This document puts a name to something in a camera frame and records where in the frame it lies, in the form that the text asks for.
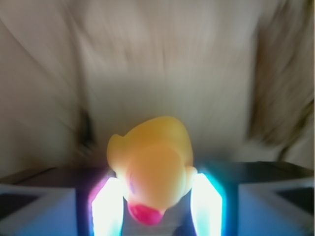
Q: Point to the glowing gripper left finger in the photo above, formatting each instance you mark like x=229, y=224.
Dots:
x=107, y=208

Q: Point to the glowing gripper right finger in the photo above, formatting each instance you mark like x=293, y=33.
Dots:
x=208, y=205

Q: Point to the yellow rubber duck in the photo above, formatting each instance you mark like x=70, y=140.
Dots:
x=154, y=162

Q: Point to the brown paper bag enclosure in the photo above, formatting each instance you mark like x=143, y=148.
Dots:
x=238, y=73

